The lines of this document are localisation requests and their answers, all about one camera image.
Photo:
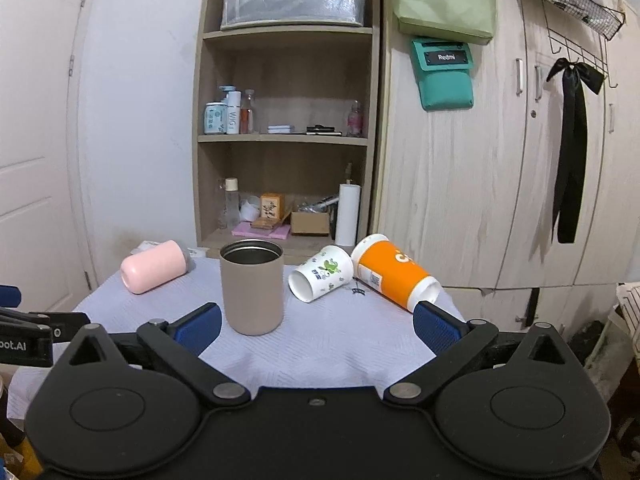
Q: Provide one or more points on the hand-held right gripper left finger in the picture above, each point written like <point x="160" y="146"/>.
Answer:
<point x="200" y="326"/>

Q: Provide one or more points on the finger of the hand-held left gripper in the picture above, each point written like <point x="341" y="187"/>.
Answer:
<point x="9" y="295"/>
<point x="65" y="321"/>

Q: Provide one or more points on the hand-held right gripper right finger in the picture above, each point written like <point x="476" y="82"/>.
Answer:
<point x="436" y="325"/>

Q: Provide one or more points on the orange paper cup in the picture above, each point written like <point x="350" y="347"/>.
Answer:
<point x="390" y="270"/>

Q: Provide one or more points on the beige metal-lined cup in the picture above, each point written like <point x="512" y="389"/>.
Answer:
<point x="252" y="300"/>

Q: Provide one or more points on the pink cup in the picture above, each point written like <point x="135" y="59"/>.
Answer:
<point x="152" y="266"/>

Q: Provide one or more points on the white green-print paper cup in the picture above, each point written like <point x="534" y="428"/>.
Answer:
<point x="320" y="272"/>

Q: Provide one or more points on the small dark object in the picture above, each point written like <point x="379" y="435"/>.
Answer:
<point x="357" y="290"/>

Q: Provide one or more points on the white packet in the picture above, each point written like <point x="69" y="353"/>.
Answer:
<point x="144" y="246"/>

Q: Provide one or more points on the flat pink box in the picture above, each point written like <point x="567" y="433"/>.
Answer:
<point x="260" y="233"/>

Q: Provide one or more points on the pale lavender table cloth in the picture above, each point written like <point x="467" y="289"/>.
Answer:
<point x="320" y="345"/>

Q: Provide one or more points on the brown wooden box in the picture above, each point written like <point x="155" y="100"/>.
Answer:
<point x="265" y="223"/>

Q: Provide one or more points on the glass bottle with cork cap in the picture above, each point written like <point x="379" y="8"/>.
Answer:
<point x="231" y="207"/>

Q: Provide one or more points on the white plastic bag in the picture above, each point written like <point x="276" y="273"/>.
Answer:
<point x="249" y="210"/>

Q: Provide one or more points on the white door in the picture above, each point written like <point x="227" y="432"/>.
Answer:
<point x="35" y="160"/>

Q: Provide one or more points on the orange box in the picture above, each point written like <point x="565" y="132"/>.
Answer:
<point x="272" y="206"/>

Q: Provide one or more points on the wooden wardrobe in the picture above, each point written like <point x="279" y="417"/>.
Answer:
<point x="450" y="185"/>

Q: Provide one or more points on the white paper towel roll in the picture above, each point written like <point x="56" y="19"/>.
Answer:
<point x="347" y="215"/>

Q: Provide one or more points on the cardboard box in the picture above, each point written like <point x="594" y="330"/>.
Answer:
<point x="310" y="223"/>

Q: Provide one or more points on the white basket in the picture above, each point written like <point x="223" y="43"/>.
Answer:
<point x="630" y="315"/>

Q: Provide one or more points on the blue white jar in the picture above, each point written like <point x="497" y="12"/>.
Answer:
<point x="215" y="119"/>

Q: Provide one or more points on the wooden shelf unit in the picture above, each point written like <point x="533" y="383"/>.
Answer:
<point x="300" y="138"/>

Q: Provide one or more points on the black ribbon bow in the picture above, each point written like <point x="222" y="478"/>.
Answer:
<point x="570" y="160"/>

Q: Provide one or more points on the flat white box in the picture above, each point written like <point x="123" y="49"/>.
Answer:
<point x="280" y="129"/>

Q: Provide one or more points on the white pump bottle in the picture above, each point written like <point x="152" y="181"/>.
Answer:
<point x="233" y="115"/>

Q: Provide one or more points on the clear bottle with orange liquid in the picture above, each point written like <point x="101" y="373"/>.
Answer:
<point x="247" y="117"/>

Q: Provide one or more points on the pink bottle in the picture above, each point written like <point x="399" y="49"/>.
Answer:
<point x="355" y="121"/>

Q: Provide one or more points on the flat black item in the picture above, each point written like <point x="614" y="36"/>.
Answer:
<point x="324" y="130"/>

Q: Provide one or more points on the teal bag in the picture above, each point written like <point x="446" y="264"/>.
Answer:
<point x="445" y="85"/>

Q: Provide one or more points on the light green bag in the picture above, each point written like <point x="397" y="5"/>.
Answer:
<point x="442" y="7"/>

